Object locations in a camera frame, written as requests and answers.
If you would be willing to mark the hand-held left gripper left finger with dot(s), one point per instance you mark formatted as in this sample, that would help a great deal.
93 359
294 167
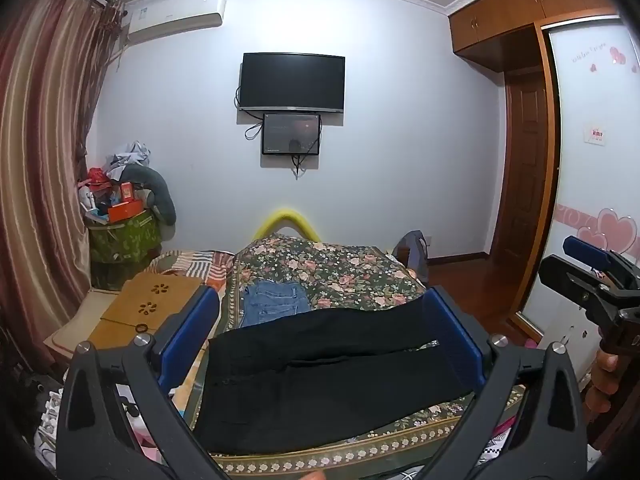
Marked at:
207 310

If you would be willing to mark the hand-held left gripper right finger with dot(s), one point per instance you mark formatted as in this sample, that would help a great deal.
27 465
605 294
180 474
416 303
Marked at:
450 320

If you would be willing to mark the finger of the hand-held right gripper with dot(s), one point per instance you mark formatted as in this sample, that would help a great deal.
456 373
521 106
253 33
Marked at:
575 280
585 250

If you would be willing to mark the black pants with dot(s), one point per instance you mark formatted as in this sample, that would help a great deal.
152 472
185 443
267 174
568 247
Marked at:
320 375

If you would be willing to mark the person's right hand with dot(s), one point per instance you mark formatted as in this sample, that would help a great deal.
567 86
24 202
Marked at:
602 395

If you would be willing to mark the striped cloth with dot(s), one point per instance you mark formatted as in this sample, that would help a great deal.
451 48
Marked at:
192 262

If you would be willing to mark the wooden lap table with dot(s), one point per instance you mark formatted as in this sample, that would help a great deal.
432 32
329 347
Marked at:
150 300

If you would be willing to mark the white heart-print wardrobe door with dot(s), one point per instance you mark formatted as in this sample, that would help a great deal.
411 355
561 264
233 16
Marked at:
590 185

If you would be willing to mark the blue denim shorts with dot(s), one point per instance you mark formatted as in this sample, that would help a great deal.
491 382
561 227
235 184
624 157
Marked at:
272 302

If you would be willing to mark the grey backpack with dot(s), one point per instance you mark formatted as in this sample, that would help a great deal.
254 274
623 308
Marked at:
412 255

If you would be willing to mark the brown wooden door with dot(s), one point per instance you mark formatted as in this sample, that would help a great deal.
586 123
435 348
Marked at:
522 170

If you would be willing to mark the green storage box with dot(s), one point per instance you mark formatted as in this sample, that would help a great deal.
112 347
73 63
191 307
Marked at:
125 240

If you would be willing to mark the dark floral blanket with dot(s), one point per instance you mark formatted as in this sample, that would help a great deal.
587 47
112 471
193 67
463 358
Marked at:
325 270

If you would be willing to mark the grey plush pillow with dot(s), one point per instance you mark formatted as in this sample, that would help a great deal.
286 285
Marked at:
160 195

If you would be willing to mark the orange box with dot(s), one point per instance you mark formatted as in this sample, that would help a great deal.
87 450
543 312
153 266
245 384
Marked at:
125 211

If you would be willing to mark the beige flat board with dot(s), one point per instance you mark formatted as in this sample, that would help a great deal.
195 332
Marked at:
75 320

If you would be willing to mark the small red box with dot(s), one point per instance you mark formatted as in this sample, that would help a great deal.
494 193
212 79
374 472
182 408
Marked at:
127 192

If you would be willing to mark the pale crumpled clothes pile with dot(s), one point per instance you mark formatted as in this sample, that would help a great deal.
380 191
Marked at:
127 157

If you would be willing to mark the small black monitor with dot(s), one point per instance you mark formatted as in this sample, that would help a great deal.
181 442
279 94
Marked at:
291 132

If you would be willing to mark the wooden overhead cabinets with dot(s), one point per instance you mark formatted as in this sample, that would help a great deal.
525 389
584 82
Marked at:
525 5

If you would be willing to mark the striped pink curtain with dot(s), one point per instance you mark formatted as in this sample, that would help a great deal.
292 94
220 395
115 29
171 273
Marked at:
40 110

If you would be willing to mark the white air conditioner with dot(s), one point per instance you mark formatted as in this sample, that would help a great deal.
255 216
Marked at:
175 12

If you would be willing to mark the black wall television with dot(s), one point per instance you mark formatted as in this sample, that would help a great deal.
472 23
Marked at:
292 81

